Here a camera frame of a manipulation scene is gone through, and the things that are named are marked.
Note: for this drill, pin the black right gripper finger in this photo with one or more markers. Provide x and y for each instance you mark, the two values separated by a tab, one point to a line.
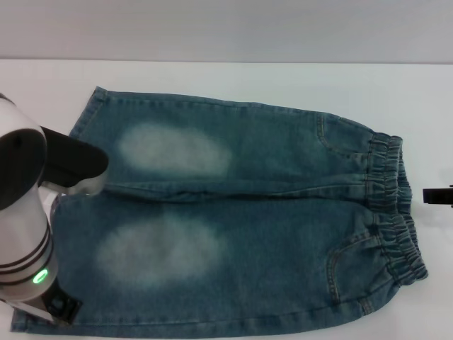
438	196

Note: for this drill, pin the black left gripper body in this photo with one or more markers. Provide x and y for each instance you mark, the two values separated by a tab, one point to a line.
62	299

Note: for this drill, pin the blue denim shorts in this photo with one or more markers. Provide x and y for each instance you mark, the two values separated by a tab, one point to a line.
247	248

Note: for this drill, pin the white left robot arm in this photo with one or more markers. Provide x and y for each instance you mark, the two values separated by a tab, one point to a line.
21	219

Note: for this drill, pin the white camera mounting bracket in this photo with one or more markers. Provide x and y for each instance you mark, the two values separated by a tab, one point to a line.
52	203

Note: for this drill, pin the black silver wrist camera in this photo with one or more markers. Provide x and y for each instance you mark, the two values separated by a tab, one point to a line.
74	163

